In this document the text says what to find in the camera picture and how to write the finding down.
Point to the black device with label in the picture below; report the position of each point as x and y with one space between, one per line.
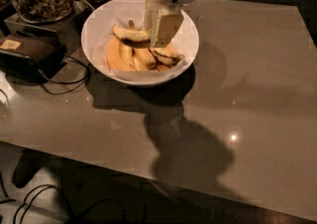
34 59

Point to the metal tray under jars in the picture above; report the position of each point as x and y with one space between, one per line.
67 30

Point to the brown spotted banana right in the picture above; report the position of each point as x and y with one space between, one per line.
167 56

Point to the yellow banana left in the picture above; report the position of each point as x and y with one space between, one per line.
113 57

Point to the small banana bottom centre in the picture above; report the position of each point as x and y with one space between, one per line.
144 60

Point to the spotted yellow banana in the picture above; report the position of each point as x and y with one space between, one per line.
132 38

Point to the white bowl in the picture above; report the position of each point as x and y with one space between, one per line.
115 42

